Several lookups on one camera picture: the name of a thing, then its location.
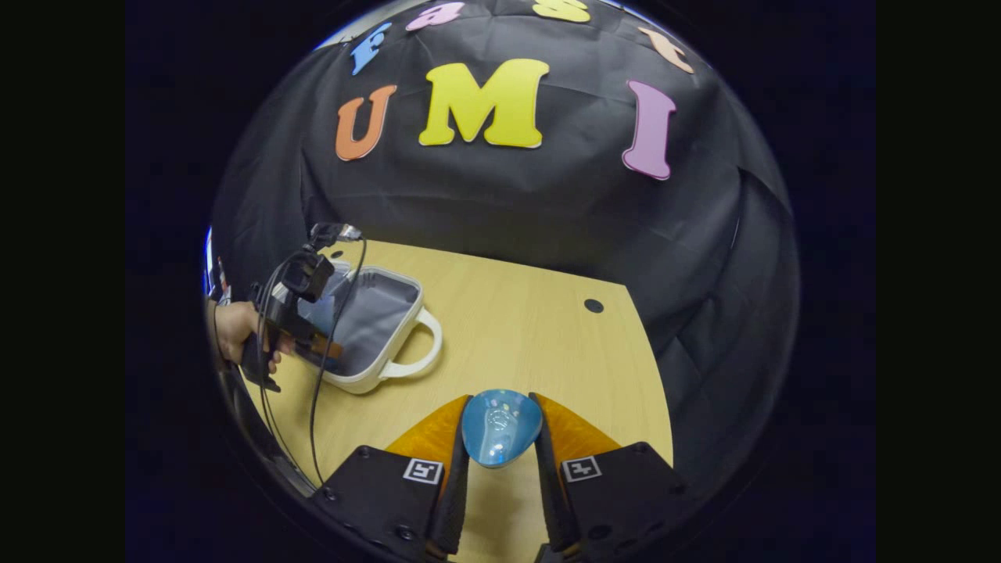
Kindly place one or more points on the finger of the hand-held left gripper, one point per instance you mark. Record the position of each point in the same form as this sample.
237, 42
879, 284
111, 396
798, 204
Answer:
321, 346

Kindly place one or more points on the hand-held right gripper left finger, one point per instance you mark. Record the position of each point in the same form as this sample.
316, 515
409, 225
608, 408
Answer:
453, 500

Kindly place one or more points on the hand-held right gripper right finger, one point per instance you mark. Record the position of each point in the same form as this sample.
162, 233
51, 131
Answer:
551, 500

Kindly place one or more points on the white suitcase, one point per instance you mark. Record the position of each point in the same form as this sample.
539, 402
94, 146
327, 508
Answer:
375, 313

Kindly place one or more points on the blue skincare bottle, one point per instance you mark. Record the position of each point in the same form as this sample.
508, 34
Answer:
500, 426

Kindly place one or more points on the black backdrop cloth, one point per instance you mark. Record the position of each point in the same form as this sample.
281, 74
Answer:
500, 203

